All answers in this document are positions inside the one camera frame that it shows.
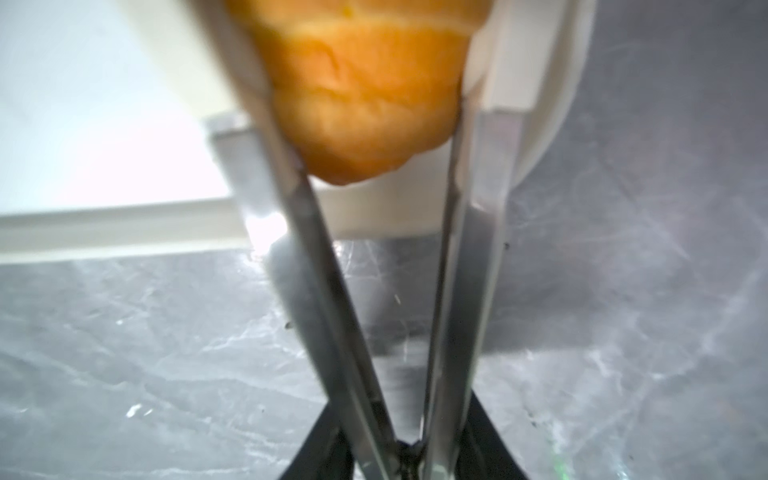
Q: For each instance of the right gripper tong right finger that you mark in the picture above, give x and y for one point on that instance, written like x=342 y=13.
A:
x=506 y=69

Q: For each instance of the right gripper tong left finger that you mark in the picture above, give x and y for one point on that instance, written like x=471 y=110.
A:
x=285 y=227

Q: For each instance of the yellow fake croissant bread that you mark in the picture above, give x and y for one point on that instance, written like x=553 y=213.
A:
x=361 y=87

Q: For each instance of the white rectangular tray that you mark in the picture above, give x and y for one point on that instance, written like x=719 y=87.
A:
x=99 y=159

